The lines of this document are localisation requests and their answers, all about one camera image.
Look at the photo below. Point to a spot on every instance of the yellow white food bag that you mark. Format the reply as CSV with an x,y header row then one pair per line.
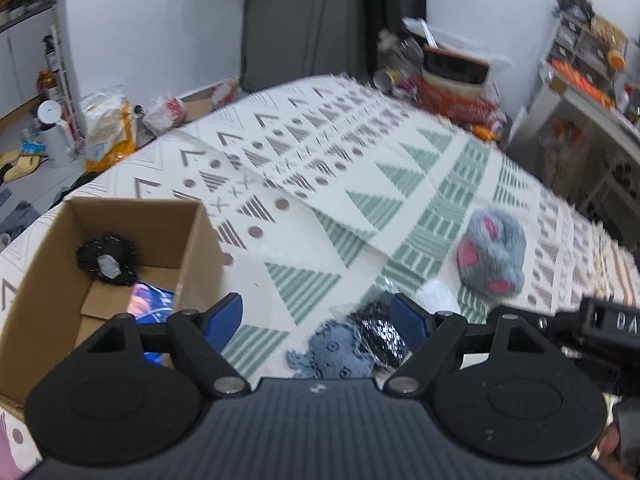
x,y
110,128

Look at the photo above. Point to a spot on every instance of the patterned cream green blanket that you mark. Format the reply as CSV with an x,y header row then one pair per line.
x,y
322,192

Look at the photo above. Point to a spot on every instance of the person's right hand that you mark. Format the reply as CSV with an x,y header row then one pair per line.
x,y
607,446

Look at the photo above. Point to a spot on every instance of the grey pink plush toy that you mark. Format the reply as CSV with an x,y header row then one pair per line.
x,y
490,255

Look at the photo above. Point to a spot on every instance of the black felt patch toy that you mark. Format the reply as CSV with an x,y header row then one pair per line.
x,y
111,259

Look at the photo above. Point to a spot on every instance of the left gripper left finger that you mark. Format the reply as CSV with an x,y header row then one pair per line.
x,y
194,340

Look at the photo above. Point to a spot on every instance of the blue printed packet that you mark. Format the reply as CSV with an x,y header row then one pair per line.
x,y
150,304

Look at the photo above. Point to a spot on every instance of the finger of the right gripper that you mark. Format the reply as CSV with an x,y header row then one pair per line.
x,y
562,326

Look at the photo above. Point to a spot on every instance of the blue denim octopus toy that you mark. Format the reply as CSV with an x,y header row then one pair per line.
x,y
334,351

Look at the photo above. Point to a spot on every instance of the white kettle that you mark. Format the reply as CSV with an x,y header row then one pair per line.
x,y
56,134

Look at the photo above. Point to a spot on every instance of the black cream round pot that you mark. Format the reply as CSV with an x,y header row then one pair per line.
x,y
456,73

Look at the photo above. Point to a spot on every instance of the metal shelf table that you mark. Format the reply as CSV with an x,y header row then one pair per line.
x,y
581,150

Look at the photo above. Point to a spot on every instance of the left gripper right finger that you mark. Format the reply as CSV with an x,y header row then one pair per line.
x,y
437,343

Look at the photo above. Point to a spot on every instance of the red plastic basket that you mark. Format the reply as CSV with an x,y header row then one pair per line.
x,y
457,109

